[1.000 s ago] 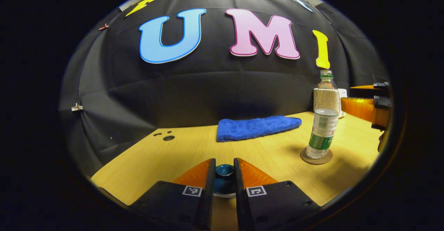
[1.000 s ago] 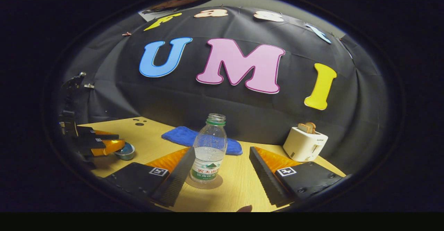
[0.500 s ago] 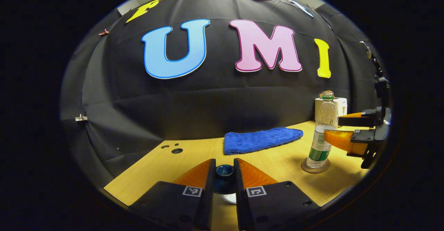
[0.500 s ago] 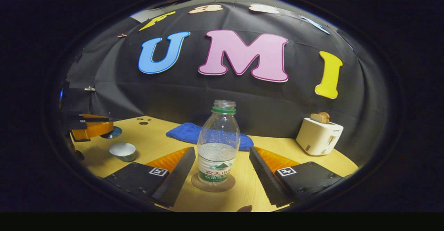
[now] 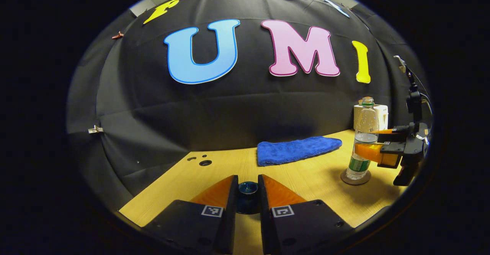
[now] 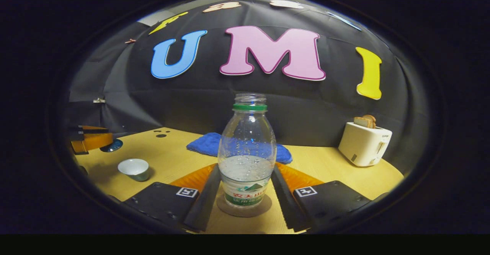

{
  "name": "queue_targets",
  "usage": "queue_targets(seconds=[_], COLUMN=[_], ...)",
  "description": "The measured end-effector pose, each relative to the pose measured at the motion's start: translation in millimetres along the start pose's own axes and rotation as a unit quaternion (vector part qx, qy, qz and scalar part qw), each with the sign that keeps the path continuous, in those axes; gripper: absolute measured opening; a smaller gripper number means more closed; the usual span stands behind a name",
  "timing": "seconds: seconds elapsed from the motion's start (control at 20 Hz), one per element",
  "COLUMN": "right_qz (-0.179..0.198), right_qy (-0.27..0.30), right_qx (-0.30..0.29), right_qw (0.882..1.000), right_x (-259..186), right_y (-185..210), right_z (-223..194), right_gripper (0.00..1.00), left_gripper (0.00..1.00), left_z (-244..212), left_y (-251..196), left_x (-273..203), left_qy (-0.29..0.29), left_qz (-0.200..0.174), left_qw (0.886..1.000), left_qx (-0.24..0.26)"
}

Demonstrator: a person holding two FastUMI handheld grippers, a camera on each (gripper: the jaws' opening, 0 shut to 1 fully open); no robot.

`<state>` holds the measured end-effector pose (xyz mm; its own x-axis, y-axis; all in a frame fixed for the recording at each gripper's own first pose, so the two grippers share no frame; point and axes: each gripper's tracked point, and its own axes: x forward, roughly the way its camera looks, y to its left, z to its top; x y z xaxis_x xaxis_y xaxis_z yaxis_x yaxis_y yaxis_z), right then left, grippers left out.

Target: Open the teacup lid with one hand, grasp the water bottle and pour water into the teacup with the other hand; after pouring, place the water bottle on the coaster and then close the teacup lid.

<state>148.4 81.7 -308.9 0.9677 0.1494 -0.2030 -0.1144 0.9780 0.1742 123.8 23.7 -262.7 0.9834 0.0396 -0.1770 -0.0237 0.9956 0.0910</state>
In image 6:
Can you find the dark blue teacup lid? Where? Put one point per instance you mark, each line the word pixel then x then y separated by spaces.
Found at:
pixel 115 146

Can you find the white toaster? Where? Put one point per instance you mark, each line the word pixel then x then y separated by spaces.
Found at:
pixel 363 146

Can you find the square toast slice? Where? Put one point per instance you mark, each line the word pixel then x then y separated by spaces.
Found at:
pixel 361 122

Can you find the blue towel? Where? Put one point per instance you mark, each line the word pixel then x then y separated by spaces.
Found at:
pixel 203 144

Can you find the rounded toast slice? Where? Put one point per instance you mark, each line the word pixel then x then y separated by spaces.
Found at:
pixel 372 119

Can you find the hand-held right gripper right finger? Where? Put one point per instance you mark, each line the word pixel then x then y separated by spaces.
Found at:
pixel 285 201

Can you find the black backdrop cloth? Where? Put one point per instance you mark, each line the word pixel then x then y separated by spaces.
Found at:
pixel 306 109

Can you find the clear plastic water bottle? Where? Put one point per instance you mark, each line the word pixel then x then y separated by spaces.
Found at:
pixel 247 147

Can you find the white teacup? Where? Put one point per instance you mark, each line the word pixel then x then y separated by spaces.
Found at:
pixel 134 169

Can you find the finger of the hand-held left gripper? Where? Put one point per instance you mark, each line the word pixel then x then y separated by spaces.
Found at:
pixel 90 128
pixel 93 142

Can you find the white clip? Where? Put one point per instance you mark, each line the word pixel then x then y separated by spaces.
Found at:
pixel 98 100

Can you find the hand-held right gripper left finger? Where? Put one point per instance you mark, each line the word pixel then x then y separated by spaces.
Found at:
pixel 204 201

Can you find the round brown coaster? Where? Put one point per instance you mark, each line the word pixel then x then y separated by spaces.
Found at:
pixel 245 212

